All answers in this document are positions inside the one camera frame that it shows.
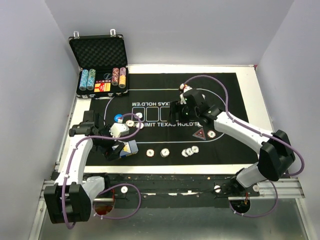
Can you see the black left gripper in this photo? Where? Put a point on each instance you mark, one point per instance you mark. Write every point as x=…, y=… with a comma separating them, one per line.
x=110, y=153

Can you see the black aluminium poker case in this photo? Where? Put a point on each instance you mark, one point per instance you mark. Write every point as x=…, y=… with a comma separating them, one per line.
x=102, y=53

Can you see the aluminium rail frame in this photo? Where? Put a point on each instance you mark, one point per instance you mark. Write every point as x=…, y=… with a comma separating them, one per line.
x=278, y=214

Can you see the red chip row in case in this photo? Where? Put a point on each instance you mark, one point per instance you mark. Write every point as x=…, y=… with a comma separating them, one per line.
x=115, y=76

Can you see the green chip row in case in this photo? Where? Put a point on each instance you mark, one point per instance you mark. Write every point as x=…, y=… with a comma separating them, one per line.
x=91, y=79

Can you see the red 100 poker chip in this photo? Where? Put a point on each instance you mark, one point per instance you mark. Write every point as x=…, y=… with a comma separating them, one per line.
x=130, y=123

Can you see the red triangular dealer button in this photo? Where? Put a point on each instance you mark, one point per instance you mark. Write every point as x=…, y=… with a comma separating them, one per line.
x=200, y=134

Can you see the white table board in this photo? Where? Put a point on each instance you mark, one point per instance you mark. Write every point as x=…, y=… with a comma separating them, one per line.
x=253, y=101

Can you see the black poker table mat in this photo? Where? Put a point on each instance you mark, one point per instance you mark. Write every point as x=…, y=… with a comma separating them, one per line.
x=151, y=95

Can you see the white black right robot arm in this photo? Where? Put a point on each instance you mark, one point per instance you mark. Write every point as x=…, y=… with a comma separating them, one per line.
x=275, y=154

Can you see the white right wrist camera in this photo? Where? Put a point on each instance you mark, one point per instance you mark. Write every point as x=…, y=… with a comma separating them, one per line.
x=184, y=88

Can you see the blue small blind button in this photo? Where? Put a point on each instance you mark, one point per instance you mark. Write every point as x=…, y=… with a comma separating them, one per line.
x=118, y=117

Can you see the red poker chip stack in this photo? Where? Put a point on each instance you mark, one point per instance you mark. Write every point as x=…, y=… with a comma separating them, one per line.
x=150, y=153

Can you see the blue chip row in case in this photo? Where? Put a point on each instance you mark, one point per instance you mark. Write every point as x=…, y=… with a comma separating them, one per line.
x=83, y=80

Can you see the blue poker chip stack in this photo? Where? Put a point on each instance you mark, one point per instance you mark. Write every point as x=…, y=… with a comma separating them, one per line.
x=190, y=151

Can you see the orange chip row in case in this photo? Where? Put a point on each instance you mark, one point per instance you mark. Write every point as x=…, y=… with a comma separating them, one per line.
x=122, y=77

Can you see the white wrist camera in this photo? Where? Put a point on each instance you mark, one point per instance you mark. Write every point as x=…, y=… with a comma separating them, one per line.
x=118, y=130
x=184, y=88

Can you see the grey 1 poker chip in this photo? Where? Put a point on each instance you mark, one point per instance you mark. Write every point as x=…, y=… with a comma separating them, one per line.
x=139, y=125

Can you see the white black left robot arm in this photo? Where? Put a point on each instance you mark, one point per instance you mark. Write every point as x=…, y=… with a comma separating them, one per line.
x=70, y=198

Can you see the grey poker chip stack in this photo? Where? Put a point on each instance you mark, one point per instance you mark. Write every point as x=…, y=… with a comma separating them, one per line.
x=165, y=152

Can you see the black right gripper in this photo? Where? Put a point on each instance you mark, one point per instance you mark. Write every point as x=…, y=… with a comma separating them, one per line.
x=176, y=107

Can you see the blue playing card box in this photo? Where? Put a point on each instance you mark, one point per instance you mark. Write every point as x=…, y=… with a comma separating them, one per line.
x=130, y=148

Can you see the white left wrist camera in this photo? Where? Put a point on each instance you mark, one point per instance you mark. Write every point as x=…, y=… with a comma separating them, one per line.
x=118, y=130

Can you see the card deck in case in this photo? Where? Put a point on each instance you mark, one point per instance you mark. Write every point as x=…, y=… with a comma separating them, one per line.
x=102, y=86

